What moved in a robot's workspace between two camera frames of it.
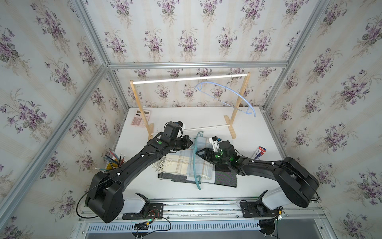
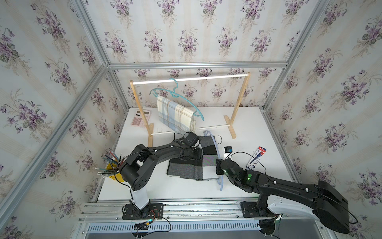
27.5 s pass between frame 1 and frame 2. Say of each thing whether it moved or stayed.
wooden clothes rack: stayed
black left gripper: moved
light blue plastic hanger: moved
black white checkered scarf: moved
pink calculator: stayed
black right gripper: moved
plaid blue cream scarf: moved
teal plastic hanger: moved
